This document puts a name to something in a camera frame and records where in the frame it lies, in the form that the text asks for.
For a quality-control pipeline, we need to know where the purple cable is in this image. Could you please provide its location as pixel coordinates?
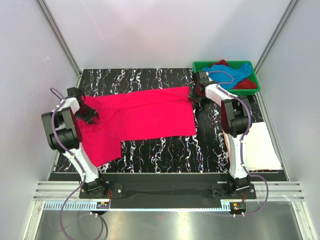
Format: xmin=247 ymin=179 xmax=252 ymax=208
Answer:
xmin=49 ymin=87 xmax=109 ymax=238
xmin=206 ymin=70 xmax=270 ymax=218

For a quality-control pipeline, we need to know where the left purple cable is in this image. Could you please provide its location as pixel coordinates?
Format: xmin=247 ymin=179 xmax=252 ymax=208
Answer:
xmin=49 ymin=87 xmax=109 ymax=238

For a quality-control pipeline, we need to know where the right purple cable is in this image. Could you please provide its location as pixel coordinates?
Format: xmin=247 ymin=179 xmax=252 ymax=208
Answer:
xmin=206 ymin=70 xmax=270 ymax=218

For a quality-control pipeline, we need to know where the black marble pattern mat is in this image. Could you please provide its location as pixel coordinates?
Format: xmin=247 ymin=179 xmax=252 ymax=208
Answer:
xmin=53 ymin=68 xmax=285 ymax=174

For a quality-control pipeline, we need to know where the folded white t shirt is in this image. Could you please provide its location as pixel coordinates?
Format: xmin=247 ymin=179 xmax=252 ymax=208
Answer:
xmin=244 ymin=122 xmax=282 ymax=171

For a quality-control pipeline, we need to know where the dark red t shirt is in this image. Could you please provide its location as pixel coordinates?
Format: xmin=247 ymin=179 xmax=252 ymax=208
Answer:
xmin=210 ymin=59 xmax=258 ymax=90

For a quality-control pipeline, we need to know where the green plastic bin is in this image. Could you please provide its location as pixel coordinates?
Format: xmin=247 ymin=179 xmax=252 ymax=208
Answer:
xmin=193 ymin=60 xmax=260 ymax=96

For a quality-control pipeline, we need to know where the pink t shirt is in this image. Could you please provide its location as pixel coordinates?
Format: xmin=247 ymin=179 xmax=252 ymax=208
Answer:
xmin=78 ymin=86 xmax=196 ymax=167

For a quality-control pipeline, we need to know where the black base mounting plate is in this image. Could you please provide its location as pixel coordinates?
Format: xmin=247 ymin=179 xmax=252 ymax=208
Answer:
xmin=79 ymin=172 xmax=256 ymax=210

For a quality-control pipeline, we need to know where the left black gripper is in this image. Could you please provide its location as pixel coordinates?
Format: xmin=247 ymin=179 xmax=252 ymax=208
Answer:
xmin=74 ymin=104 xmax=99 ymax=125

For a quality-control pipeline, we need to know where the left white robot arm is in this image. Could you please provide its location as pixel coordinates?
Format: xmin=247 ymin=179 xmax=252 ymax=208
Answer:
xmin=41 ymin=87 xmax=108 ymax=198

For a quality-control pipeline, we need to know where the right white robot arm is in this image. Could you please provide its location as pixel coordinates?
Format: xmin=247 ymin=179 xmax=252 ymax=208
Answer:
xmin=188 ymin=71 xmax=252 ymax=199

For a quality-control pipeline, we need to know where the blue t shirt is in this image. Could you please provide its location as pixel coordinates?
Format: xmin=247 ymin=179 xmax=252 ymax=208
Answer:
xmin=202 ymin=63 xmax=252 ymax=90

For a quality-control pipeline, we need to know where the aluminium front rail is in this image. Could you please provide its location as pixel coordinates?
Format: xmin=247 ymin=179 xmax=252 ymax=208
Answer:
xmin=34 ymin=181 xmax=304 ymax=202

